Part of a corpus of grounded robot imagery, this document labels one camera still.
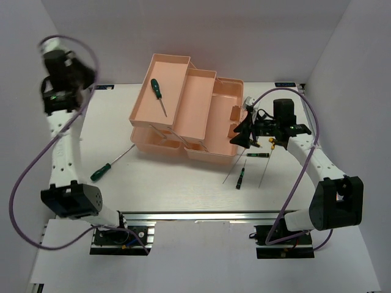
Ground blue label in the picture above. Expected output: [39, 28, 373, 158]
[96, 85, 114, 90]
[274, 82, 296, 88]

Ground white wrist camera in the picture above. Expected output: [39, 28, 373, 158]
[38, 37, 64, 55]
[242, 96, 257, 113]

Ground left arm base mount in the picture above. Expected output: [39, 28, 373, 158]
[90, 225, 155, 256]

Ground pink plastic toolbox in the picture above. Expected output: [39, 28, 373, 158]
[129, 54, 244, 164]

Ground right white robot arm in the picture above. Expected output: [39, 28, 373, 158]
[230, 97, 364, 244]

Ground aluminium front rail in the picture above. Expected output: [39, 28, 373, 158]
[123, 211, 279, 221]

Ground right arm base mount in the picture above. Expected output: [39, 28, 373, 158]
[249, 225, 315, 259]

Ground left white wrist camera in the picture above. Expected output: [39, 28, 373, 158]
[38, 37, 64, 55]

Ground small green precision screwdriver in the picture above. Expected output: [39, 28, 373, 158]
[235, 167, 245, 190]

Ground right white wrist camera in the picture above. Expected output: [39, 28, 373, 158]
[242, 96, 257, 113]

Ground small green precision screwdriver horizontal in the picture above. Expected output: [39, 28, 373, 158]
[236, 153, 271, 158]

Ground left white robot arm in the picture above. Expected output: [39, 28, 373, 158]
[41, 49, 129, 244]

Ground right blue label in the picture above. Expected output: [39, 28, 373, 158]
[274, 82, 296, 88]

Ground green screwdriver short shaft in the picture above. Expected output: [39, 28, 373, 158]
[150, 79, 167, 117]

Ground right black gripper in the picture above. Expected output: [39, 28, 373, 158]
[230, 111, 280, 149]

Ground yellow black T-handle key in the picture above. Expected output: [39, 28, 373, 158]
[223, 139, 263, 183]
[258, 137, 281, 187]

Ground green screwdriver long shaft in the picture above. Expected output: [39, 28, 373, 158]
[90, 144, 135, 182]

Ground left blue label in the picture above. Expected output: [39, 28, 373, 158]
[96, 85, 114, 90]

